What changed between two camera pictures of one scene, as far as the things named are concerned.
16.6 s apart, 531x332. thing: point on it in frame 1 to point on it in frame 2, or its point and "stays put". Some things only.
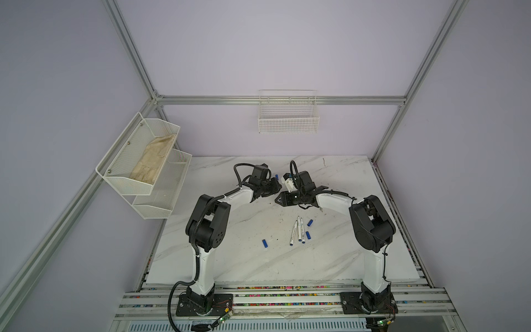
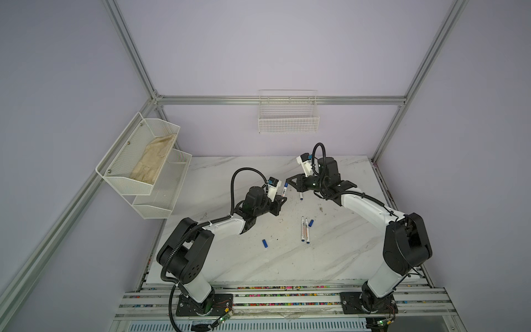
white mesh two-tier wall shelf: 145,168 stays put
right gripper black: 283,197 to 299,180
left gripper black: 276,187 to 277,204
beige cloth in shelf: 149,165 stays put
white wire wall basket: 287,111 stays put
